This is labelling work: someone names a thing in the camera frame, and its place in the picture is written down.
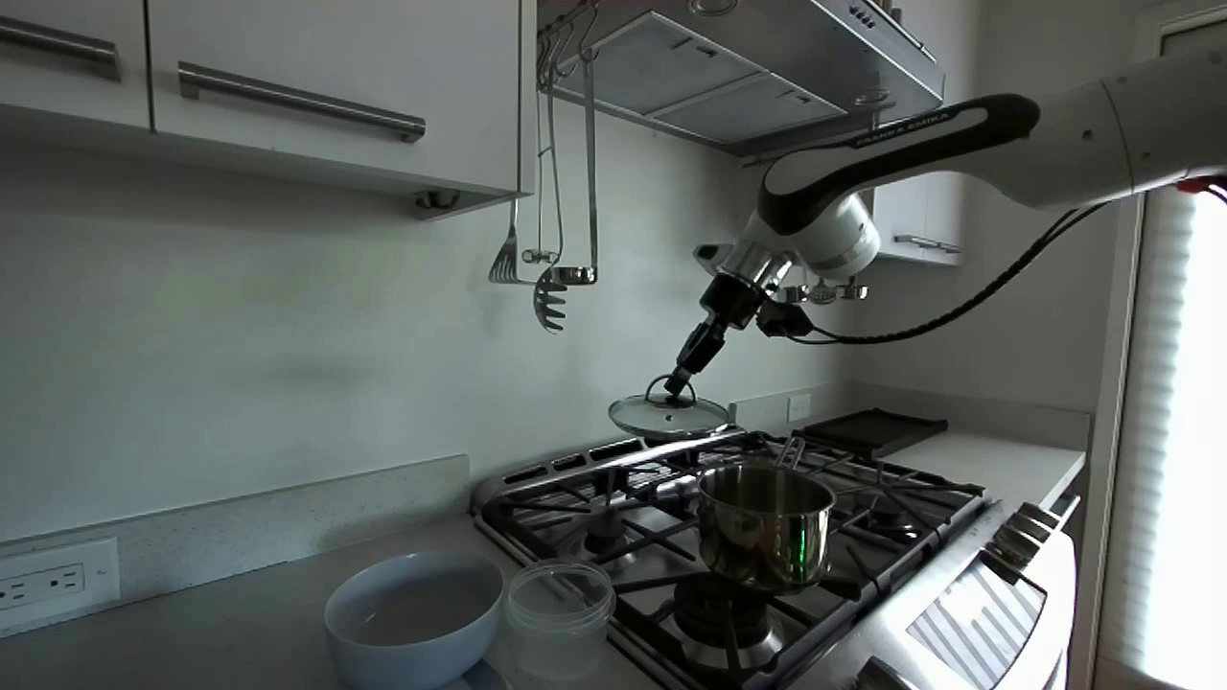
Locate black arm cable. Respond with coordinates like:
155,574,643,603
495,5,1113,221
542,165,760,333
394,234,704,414
783,195,1122,354

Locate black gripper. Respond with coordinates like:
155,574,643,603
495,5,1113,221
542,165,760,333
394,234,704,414
658,275,772,402

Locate stainless steel gas range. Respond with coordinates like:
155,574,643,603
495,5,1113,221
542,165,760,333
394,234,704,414
463,405,1090,690

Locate pale blue bowl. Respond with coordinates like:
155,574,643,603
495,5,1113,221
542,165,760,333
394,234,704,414
317,547,510,690

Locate white window blind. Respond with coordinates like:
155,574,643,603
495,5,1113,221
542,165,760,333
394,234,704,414
1098,187,1227,690

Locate hanging metal spatula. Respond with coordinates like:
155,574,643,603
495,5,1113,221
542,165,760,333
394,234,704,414
486,72,528,288

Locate silver stove knob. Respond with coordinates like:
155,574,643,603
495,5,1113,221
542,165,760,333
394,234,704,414
998,515,1045,556
979,533,1029,582
1016,497,1066,540

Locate white upper cabinet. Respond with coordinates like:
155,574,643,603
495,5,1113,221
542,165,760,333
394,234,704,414
0,0,542,216

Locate hanging thin metal utensil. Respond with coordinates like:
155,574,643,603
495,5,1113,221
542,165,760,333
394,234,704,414
518,89,566,273

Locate stainless steel pot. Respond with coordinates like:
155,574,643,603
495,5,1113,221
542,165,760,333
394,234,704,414
625,455,840,593

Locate hanging slotted pasta spoon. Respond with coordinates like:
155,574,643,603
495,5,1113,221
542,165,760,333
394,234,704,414
528,49,607,333

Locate stainless range hood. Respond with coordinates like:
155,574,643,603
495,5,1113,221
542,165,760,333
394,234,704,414
532,0,956,165

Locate glass pot lid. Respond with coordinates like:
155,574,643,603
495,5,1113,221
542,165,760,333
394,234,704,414
607,376,736,444

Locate steel cabinet handle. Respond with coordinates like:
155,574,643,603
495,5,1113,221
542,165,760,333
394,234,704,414
0,13,125,82
174,58,433,146

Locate black flat tray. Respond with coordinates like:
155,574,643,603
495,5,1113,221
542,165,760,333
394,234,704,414
799,405,950,464

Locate clear plastic container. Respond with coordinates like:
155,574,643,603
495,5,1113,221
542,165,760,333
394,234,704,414
498,561,621,690

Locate black cast iron stove grates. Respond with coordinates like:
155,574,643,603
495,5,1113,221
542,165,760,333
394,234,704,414
473,427,992,688

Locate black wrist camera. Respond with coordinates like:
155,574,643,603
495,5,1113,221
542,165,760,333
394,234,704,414
764,293,827,347

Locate small white wall cabinet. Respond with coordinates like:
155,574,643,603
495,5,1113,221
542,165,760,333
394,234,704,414
875,168,970,267

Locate white wall outlet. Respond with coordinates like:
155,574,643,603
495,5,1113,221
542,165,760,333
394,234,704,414
0,533,125,644

